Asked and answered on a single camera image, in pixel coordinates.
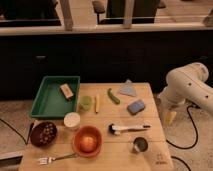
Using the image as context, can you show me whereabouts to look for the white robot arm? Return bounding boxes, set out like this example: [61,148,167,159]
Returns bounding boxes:
[158,62,213,126]

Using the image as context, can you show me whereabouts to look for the dark brown bowl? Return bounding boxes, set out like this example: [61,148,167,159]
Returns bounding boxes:
[30,122,57,147]

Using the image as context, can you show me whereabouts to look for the green pepper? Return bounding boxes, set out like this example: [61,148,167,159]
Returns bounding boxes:
[107,88,120,105]

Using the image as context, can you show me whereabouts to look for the orange bowl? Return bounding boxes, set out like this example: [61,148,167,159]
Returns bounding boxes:
[72,125,102,158]

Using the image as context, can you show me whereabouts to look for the black cable left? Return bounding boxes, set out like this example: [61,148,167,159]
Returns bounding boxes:
[0,118,35,146]

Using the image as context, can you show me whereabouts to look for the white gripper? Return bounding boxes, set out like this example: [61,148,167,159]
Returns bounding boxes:
[158,87,183,126]

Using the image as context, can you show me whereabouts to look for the office chair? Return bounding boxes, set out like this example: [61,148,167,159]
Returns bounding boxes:
[92,0,166,25]

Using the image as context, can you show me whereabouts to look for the grey folded cloth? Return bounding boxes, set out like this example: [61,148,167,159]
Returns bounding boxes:
[118,79,137,97]

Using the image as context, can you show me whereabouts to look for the yellow stick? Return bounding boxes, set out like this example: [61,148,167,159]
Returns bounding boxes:
[95,94,100,113]

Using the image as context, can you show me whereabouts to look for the metal cup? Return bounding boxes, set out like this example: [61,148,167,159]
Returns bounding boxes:
[133,137,148,153]

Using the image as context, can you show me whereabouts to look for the wooden block in tray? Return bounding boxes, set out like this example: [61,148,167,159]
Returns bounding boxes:
[60,84,73,100]

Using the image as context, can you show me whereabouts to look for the white dish brush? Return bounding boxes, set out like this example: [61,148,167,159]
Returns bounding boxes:
[108,124,150,135]

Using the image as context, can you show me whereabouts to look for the green plastic tray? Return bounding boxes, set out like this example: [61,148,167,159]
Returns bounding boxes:
[30,76,80,119]

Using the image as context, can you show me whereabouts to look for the blue sponge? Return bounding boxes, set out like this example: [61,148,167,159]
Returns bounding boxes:
[127,100,145,115]

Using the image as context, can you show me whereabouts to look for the orange fruit in bowl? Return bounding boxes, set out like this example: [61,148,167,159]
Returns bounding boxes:
[80,136,97,153]

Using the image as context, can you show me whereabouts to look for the green plastic cup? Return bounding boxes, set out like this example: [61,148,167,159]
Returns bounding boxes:
[79,96,92,111]

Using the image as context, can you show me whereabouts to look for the white cup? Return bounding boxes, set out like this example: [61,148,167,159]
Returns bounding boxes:
[64,112,81,130]

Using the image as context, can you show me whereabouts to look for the silver fork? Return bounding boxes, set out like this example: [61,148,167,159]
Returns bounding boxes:
[38,153,78,165]

